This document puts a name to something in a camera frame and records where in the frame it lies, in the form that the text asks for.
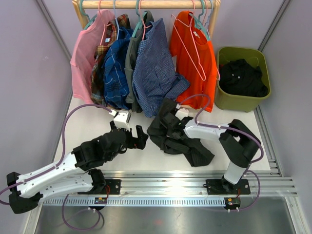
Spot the blue spare hanger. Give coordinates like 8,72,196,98
206,0,215,27

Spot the brown yellow plaid shirt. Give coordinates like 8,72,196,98
90,14,131,107

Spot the blue small-check shirt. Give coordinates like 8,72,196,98
132,18,190,117

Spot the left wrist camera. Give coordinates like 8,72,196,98
110,110,131,131

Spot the grey t-shirt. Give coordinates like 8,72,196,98
124,10,155,113

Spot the teal hanger of pink shirt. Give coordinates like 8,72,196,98
78,0,97,30

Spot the pink spare hanger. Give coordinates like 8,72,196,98
204,0,221,81

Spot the teal hanger of orange shirt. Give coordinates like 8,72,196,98
189,0,210,41

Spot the teal hanger of grey shirt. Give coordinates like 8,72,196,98
132,0,147,38

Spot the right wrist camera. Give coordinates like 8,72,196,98
175,103,189,120

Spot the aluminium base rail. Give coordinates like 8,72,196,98
43,168,297,209

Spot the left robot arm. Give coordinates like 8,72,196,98
7,122,148,214

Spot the dark pinstriped shirt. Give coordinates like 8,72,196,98
147,98,214,167

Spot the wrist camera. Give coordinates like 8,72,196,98
175,103,189,120
110,110,131,131

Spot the blue hanger of plaid shirt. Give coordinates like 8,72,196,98
113,0,120,40

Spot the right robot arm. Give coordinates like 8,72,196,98
158,107,261,195

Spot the blue plaid shirt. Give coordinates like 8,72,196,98
103,27,133,110

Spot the pink wire hanger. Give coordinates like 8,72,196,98
170,0,207,81

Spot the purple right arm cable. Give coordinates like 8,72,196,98
179,94,264,212

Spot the wooden clothes rack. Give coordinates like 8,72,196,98
72,0,220,39

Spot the pink hanger of brown shirt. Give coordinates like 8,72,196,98
98,0,114,45

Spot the pink t-shirt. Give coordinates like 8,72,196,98
70,14,102,104

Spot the pink hanger of check shirt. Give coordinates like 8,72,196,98
138,0,151,41

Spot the black garment in bin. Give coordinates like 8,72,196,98
219,59,269,98

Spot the green plastic bin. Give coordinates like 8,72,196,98
214,46,271,112

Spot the orange t-shirt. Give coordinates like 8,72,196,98
169,11,218,112

